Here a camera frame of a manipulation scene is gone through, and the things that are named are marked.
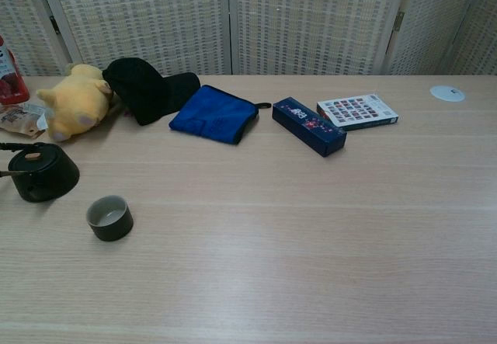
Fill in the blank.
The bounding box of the long dark blue box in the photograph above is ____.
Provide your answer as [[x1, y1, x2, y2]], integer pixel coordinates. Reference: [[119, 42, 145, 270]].
[[271, 96, 348, 158]]

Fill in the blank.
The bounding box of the small dark ceramic cup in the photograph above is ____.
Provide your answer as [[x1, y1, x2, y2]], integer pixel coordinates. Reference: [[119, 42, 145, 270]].
[[85, 195, 134, 242]]

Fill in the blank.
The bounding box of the white round cable grommet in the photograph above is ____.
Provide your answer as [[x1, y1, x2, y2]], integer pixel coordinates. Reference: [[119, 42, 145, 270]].
[[429, 85, 466, 103]]

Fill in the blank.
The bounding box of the black knit hat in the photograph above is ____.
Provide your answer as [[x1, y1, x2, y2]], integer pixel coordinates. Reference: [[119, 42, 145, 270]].
[[102, 57, 202, 127]]

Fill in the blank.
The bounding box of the blue microfiber towel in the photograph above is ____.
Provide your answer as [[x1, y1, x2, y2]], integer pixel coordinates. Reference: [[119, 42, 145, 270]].
[[168, 84, 272, 146]]

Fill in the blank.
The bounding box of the woven folding screen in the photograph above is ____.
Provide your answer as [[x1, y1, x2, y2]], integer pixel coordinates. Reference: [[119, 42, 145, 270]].
[[0, 0, 497, 77]]

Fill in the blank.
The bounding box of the red juice bottle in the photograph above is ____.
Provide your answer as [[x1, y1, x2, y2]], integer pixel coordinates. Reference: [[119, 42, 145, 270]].
[[0, 35, 30, 106]]

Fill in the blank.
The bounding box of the white box with picture grid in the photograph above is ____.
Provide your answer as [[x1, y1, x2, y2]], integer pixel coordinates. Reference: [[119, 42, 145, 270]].
[[316, 93, 400, 132]]

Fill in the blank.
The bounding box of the black cast iron teapot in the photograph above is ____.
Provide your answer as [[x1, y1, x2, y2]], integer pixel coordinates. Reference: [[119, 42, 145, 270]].
[[0, 141, 81, 204]]

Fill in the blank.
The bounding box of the yellow plush toy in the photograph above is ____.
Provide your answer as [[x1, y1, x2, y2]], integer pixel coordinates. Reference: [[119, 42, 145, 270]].
[[36, 63, 114, 143]]

